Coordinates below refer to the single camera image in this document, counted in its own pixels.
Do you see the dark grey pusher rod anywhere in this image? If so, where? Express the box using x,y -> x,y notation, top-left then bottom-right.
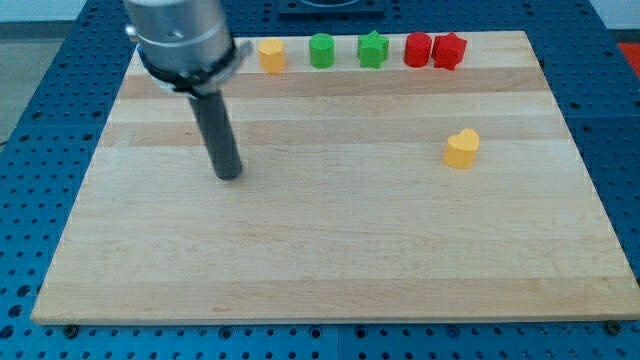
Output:
189,92 -> 242,180

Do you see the yellow hexagon block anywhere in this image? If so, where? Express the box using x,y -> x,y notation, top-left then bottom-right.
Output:
258,38 -> 286,73

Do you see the wooden board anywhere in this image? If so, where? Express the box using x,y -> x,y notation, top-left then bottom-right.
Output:
32,31 -> 639,325

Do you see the yellow heart block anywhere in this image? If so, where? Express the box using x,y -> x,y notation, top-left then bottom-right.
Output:
443,128 -> 480,169

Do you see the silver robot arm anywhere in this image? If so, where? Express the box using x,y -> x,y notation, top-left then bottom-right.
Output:
124,0 -> 252,180

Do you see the red star block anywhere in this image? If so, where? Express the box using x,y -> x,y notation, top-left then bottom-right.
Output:
431,32 -> 467,71

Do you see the green cylinder block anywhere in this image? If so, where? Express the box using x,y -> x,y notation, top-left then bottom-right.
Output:
309,33 -> 335,69

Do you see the green star block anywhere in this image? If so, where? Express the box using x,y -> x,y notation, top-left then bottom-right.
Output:
356,30 -> 389,69

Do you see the red cylinder block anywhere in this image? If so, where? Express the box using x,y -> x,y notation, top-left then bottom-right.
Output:
403,32 -> 433,68

